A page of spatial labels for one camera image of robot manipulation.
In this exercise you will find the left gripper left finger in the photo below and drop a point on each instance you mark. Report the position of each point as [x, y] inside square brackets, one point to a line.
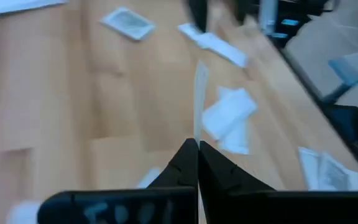
[179, 174]

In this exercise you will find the white plain bandage wrapper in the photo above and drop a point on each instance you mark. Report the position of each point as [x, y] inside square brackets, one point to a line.
[228, 112]
[236, 143]
[20, 6]
[308, 168]
[189, 30]
[225, 49]

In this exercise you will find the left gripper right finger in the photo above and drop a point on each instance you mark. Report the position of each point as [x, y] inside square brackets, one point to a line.
[228, 186]

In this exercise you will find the black plastic crate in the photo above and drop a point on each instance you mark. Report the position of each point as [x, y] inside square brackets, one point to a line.
[289, 22]

